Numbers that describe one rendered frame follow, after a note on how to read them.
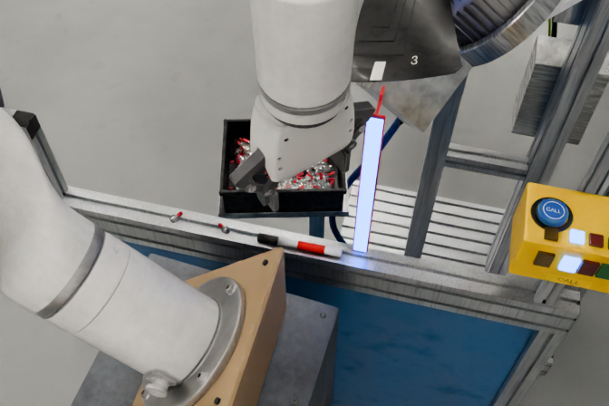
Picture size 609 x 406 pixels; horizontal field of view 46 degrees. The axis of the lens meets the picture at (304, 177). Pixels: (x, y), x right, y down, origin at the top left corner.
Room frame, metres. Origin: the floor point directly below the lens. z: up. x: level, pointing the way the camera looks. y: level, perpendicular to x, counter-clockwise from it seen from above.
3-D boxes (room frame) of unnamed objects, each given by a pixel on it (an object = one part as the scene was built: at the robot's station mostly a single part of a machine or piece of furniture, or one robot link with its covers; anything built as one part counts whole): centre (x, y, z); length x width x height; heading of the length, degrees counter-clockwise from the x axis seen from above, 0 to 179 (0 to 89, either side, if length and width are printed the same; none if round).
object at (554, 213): (0.54, -0.33, 1.08); 0.04 x 0.04 x 0.02
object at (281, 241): (0.61, 0.01, 0.87); 0.14 x 0.01 x 0.01; 77
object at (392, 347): (0.62, 0.01, 0.45); 0.82 x 0.01 x 0.66; 76
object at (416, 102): (0.89, -0.19, 0.98); 0.20 x 0.16 x 0.20; 76
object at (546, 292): (0.53, -0.37, 0.92); 0.03 x 0.03 x 0.12; 76
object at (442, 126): (1.05, -0.31, 0.46); 0.09 x 0.04 x 0.91; 166
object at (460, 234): (1.03, -0.40, 0.04); 0.62 x 0.46 x 0.08; 76
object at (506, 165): (1.02, -0.42, 0.56); 0.19 x 0.04 x 0.04; 76
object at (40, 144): (0.72, 0.43, 0.96); 0.03 x 0.03 x 0.20; 76
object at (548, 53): (1.09, -0.55, 0.73); 0.15 x 0.09 x 0.22; 76
